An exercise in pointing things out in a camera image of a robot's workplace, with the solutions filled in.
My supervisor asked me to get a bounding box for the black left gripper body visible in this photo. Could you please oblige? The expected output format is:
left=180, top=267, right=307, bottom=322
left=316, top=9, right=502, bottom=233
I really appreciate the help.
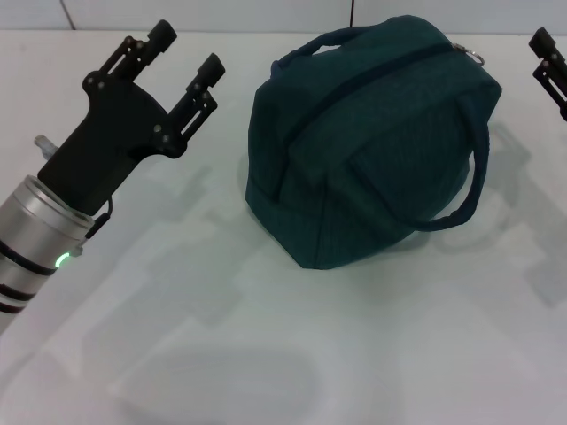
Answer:
left=36, top=69, right=179, bottom=218

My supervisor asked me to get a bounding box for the teal fabric lunch bag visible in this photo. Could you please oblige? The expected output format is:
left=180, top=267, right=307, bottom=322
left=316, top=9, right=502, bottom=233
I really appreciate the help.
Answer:
left=245, top=15, right=504, bottom=271

